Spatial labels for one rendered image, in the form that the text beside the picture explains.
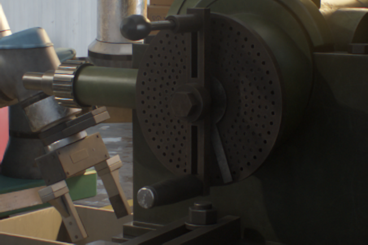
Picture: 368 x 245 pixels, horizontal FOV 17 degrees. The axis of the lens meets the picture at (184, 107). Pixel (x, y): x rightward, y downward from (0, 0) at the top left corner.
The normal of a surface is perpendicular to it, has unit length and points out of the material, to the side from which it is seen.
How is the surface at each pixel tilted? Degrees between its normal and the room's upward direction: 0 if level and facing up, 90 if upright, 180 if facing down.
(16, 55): 89
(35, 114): 96
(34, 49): 75
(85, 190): 90
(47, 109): 84
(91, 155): 66
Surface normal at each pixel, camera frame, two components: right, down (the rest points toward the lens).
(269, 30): 0.23, -0.70
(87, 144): 0.77, -0.33
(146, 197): -0.57, 0.11
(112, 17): -0.32, 0.21
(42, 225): 0.83, 0.07
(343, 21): -0.34, -0.73
